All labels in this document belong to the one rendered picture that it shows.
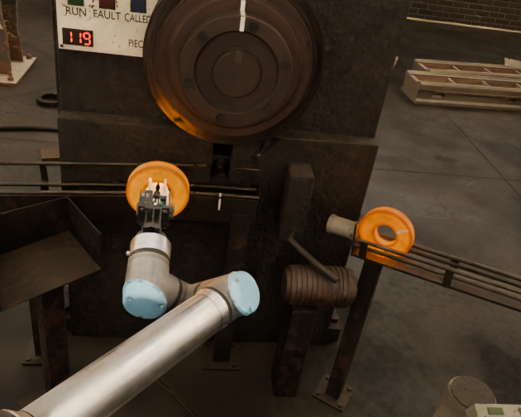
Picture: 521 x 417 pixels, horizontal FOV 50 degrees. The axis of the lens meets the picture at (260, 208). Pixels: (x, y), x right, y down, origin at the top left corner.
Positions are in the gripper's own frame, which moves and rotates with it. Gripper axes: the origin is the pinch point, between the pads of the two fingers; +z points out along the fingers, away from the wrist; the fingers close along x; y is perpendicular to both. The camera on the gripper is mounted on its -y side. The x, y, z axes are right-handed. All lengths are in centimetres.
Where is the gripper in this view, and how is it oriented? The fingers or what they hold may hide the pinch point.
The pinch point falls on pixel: (158, 184)
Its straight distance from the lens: 141.5
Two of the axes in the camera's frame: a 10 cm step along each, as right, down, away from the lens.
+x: -9.9, -0.8, -1.4
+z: -0.3, -7.6, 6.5
